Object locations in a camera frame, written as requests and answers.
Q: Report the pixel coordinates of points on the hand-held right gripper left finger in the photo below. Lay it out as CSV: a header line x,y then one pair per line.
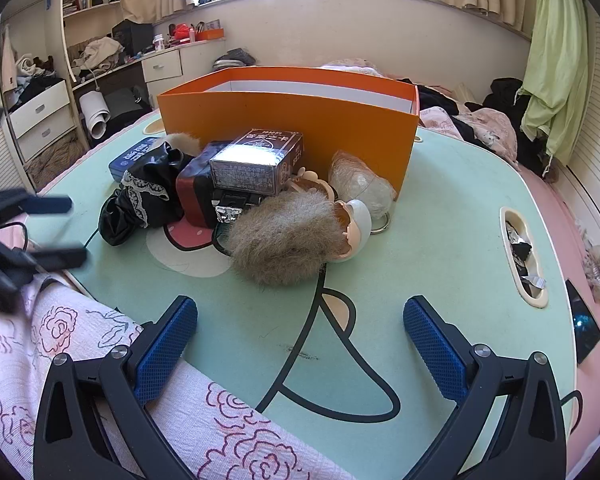
x,y
165,350

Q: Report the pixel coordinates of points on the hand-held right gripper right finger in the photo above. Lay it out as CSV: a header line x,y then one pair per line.
x,y
435,350

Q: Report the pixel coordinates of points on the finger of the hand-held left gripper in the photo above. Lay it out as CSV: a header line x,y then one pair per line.
x,y
55,259
45,205

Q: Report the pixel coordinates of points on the black lace cloth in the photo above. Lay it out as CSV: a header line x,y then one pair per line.
x,y
115,215

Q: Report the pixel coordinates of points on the blue tin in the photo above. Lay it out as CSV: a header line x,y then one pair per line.
x,y
130,157

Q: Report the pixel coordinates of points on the hair net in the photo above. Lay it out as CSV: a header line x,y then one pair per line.
x,y
362,185

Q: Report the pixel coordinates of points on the brown and silver box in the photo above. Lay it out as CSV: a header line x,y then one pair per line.
x,y
260,160

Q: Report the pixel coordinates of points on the orange cardboard box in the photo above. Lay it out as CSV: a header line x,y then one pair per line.
x,y
330,125

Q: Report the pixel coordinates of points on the white drawer cabinet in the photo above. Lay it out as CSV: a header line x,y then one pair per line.
x,y
45,120

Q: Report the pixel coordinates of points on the person's floral pajama leg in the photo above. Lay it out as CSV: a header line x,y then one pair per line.
x,y
80,385

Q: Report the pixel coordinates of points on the white paper roll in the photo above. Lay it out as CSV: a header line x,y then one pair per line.
x,y
95,115

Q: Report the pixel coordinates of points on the white striped tag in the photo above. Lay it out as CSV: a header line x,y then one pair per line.
x,y
535,281

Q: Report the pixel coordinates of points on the wardrobe clothes pile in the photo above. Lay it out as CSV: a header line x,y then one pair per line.
x,y
30,77

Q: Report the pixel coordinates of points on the silver foil wrapper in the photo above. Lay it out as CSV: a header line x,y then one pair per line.
x,y
515,235

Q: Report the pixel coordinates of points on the red and black box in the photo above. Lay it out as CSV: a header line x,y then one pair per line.
x,y
192,195

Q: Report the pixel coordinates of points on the black phone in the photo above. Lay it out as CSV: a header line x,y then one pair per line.
x,y
582,325

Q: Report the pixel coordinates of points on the doll with beige furry hair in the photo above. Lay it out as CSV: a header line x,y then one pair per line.
x,y
280,240

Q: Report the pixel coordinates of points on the white clothes pile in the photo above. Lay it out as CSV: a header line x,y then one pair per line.
x,y
97,52

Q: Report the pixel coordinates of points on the white desk with drawer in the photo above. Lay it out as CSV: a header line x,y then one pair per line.
x,y
162,67

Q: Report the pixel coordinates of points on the black bag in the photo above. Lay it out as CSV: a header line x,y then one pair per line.
x,y
132,37

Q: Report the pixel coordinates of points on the pink bed sheet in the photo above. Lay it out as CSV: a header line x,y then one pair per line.
x,y
555,200

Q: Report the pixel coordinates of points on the red object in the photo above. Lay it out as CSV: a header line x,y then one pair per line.
x,y
181,31

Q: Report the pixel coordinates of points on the pink printed garment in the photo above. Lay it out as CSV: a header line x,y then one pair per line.
x,y
490,127

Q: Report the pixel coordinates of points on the small orange box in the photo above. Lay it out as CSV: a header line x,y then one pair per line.
x,y
210,35

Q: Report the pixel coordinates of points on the grey bag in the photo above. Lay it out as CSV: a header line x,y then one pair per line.
x,y
235,57

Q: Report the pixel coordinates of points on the black clothes pile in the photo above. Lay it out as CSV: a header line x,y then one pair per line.
x,y
505,92

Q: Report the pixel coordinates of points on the pale pink blanket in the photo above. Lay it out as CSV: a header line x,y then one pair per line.
x,y
350,66

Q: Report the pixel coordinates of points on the light green hanging cloth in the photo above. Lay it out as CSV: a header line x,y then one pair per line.
x,y
550,60

